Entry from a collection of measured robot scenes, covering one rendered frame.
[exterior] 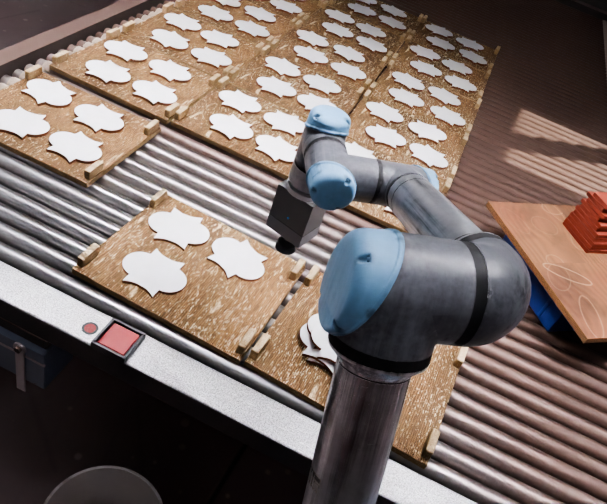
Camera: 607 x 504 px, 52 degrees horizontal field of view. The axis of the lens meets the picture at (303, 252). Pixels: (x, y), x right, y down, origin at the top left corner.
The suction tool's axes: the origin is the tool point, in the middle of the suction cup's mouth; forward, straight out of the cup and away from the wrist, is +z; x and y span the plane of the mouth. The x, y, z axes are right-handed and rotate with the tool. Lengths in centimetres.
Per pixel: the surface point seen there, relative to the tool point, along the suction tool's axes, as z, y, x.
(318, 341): 15.1, -15.0, 1.1
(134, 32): 18, 113, -62
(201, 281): 18.4, 14.2, 5.5
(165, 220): 17.6, 33.2, -1.5
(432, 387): 18.4, -38.8, -11.6
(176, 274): 17.6, 18.6, 9.1
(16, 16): 112, 301, -144
